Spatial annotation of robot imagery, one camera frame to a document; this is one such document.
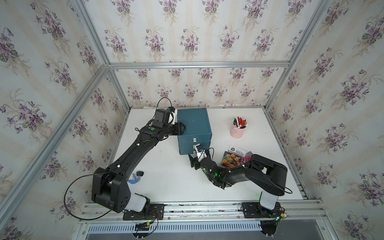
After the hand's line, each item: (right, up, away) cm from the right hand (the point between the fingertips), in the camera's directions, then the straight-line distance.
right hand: (195, 152), depth 87 cm
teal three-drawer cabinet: (+1, +14, -9) cm, 16 cm away
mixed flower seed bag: (+27, 0, +7) cm, 28 cm away
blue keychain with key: (-32, -11, -4) cm, 34 cm away
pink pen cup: (+27, +11, +9) cm, 31 cm away
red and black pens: (+30, +17, +11) cm, 36 cm away
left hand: (-7, +14, -5) cm, 16 cm away
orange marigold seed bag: (+22, -5, +3) cm, 22 cm away
